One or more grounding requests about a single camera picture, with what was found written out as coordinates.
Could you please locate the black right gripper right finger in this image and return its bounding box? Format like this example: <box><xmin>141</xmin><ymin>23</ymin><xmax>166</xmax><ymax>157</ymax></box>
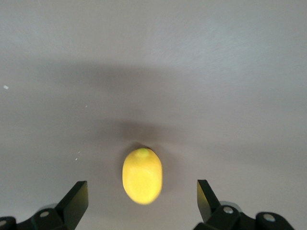
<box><xmin>193</xmin><ymin>179</ymin><xmax>255</xmax><ymax>230</ymax></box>

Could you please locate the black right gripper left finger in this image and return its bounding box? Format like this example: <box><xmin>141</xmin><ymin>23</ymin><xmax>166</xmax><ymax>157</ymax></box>
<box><xmin>16</xmin><ymin>180</ymin><xmax>89</xmax><ymax>230</ymax></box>

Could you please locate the yellow lemon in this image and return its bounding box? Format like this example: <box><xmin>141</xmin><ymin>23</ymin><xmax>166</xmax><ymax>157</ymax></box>
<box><xmin>121</xmin><ymin>148</ymin><xmax>164</xmax><ymax>206</ymax></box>

